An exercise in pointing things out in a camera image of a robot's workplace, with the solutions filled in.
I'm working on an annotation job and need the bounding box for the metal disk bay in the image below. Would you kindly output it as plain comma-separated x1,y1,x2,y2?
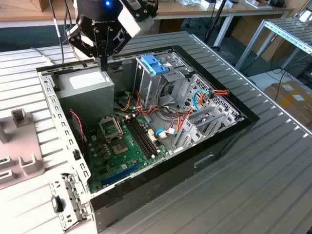
170,104,246,153

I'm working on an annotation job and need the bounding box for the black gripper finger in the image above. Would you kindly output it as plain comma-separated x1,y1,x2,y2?
66,23,104,72
102,28,133,72

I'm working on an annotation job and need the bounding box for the CPU socket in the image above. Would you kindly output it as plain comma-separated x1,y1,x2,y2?
110,139,129,157

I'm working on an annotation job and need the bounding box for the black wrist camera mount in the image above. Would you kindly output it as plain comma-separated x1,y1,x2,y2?
121,0,159,19

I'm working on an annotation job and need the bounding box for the orange yellow power wire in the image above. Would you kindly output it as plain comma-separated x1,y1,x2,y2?
199,88,230,108

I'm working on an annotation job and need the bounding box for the black RAM slot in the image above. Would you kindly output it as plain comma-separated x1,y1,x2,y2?
125,118,154,158
131,116,158,156

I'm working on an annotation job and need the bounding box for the black tripod stand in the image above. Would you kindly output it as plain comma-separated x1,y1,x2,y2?
204,0,224,51

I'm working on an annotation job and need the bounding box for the red black twisted wire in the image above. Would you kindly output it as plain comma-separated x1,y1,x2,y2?
69,109,86,156

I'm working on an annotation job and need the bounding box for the blue expansion slot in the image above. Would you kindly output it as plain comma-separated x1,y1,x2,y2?
101,162,141,187

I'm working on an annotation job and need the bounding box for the metal socket cover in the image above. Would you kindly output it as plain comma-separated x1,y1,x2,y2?
98,116,124,143

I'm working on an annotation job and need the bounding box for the grey parts rack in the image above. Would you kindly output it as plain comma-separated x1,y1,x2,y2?
0,108,46,190

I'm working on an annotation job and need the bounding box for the blue plastic bay latch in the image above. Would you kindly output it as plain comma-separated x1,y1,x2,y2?
140,55,169,76

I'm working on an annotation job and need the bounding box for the black hanging cable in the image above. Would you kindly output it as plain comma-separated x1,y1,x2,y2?
48,0,65,64
63,0,73,34

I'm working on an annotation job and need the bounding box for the cardboard box with labels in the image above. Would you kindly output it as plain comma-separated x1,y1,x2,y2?
264,81,312,127

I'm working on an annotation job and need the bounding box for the metal drive cage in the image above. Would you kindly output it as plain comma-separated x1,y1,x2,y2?
133,52,195,110

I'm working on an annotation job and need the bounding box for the grey power supply unit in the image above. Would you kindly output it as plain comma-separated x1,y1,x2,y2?
56,67,115,122

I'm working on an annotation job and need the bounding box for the mixed colour wire bundle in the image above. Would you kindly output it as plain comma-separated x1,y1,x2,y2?
114,80,193,134

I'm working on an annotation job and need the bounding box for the wooden top desk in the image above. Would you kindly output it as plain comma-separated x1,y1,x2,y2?
0,0,78,28
153,0,295,48

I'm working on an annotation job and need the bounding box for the small cardboard box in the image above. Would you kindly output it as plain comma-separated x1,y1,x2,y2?
36,0,53,12

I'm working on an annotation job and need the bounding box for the green motherboard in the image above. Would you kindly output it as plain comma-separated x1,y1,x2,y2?
86,113,171,195

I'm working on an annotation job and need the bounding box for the open black PC case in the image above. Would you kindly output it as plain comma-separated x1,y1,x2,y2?
36,45,260,234

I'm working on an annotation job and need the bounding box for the blue data wire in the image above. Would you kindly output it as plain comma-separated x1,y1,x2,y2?
155,128,176,140
192,89,210,113

